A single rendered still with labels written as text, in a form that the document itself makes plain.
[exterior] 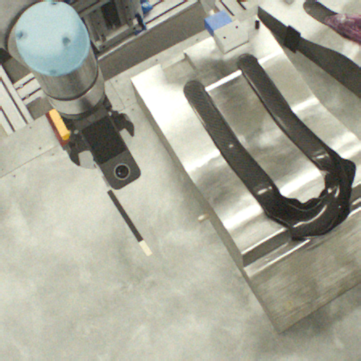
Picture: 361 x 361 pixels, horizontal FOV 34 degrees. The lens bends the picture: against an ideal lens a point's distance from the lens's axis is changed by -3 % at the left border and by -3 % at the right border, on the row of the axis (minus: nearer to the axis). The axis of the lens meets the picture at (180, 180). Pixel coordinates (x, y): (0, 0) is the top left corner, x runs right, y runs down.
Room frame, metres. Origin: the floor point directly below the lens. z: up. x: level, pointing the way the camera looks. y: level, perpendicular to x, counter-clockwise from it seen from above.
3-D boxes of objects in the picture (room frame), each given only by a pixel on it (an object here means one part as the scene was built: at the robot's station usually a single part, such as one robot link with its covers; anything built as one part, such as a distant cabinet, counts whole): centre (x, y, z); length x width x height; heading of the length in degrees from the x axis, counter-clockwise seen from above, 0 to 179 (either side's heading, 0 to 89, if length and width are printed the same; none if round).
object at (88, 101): (0.39, 0.11, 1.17); 0.08 x 0.08 x 0.05
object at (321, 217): (0.36, -0.16, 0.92); 0.35 x 0.16 x 0.09; 18
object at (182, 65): (0.54, -0.04, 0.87); 0.05 x 0.05 x 0.04; 18
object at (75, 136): (0.40, 0.11, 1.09); 0.09 x 0.08 x 0.12; 18
